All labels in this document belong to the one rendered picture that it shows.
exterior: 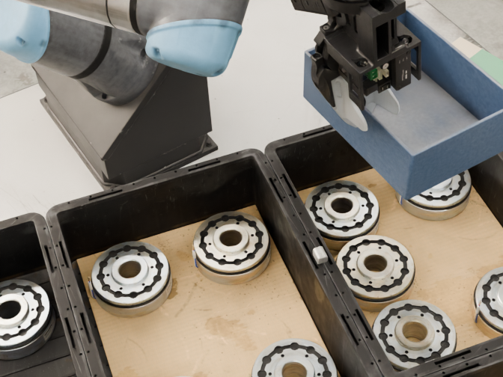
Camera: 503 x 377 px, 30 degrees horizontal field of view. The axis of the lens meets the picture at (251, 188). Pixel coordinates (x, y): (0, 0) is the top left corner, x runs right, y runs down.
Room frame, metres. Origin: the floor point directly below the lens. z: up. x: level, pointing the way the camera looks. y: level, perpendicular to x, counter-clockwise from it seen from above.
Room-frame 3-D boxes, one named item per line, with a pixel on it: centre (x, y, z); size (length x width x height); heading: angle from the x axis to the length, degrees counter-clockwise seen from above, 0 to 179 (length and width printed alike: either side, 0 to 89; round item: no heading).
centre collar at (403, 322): (0.62, -0.19, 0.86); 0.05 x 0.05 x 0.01
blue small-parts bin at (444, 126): (0.78, -0.18, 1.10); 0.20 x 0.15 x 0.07; 29
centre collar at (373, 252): (0.73, -0.15, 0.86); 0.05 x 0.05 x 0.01
